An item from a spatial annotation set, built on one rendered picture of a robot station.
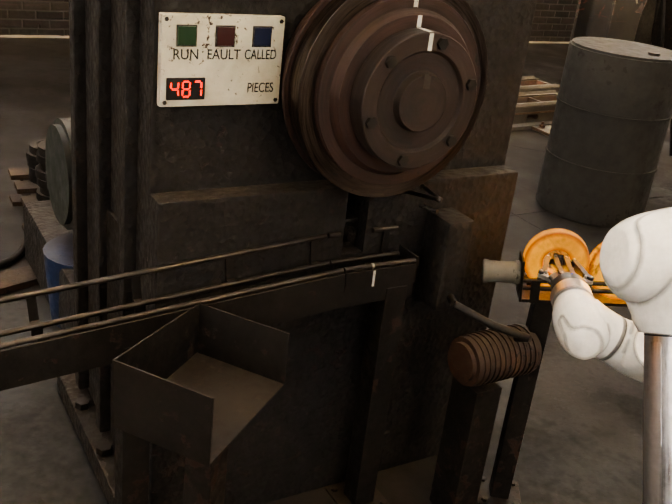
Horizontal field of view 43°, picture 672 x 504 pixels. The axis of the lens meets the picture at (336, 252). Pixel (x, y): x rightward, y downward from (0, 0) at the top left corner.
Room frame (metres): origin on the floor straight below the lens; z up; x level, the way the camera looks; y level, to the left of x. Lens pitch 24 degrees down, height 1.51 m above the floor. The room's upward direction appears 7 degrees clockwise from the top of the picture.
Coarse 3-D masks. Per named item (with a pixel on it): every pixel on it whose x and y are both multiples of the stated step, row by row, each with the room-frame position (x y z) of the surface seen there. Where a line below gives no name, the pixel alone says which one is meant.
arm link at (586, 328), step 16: (560, 304) 1.59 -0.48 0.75; (576, 304) 1.56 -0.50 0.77; (592, 304) 1.57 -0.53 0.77; (560, 320) 1.55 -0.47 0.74; (576, 320) 1.52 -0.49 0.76; (592, 320) 1.51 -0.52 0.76; (608, 320) 1.54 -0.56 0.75; (624, 320) 1.57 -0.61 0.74; (560, 336) 1.52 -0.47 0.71; (576, 336) 1.49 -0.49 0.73; (592, 336) 1.49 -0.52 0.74; (608, 336) 1.51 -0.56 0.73; (576, 352) 1.49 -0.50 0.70; (592, 352) 1.49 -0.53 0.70; (608, 352) 1.53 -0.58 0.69
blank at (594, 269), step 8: (600, 248) 1.89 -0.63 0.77; (592, 256) 1.89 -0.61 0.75; (592, 264) 1.89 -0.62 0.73; (592, 272) 1.89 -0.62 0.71; (600, 272) 1.88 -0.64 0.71; (600, 280) 1.88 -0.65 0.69; (600, 288) 1.88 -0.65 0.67; (608, 288) 1.88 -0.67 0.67; (608, 296) 1.88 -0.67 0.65; (616, 296) 1.88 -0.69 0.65
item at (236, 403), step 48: (192, 336) 1.45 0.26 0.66; (240, 336) 1.43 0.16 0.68; (288, 336) 1.39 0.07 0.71; (144, 384) 1.20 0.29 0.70; (192, 384) 1.36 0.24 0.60; (240, 384) 1.38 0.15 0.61; (144, 432) 1.20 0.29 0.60; (192, 432) 1.16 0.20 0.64; (240, 432) 1.24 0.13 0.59; (192, 480) 1.31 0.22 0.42
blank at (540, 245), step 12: (540, 240) 1.89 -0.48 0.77; (552, 240) 1.89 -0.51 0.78; (564, 240) 1.89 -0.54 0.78; (576, 240) 1.88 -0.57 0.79; (528, 252) 1.89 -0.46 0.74; (540, 252) 1.89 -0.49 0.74; (576, 252) 1.89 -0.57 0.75; (588, 252) 1.89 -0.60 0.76; (528, 264) 1.89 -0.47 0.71; (540, 264) 1.89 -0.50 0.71; (588, 264) 1.89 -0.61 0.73; (528, 276) 1.90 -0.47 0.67
